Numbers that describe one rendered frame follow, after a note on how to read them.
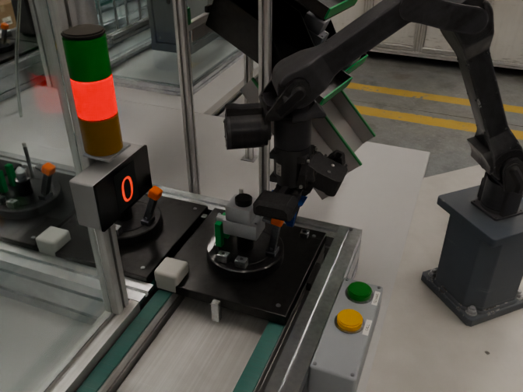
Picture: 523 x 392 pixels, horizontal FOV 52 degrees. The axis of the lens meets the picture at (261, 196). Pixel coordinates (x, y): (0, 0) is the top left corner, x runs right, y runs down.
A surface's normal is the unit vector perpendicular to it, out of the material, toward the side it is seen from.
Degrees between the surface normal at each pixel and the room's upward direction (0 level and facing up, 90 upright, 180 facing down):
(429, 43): 90
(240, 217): 90
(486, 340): 0
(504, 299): 90
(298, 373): 0
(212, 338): 0
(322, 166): 18
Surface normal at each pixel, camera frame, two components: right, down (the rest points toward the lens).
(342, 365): 0.00, -0.84
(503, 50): -0.38, 0.50
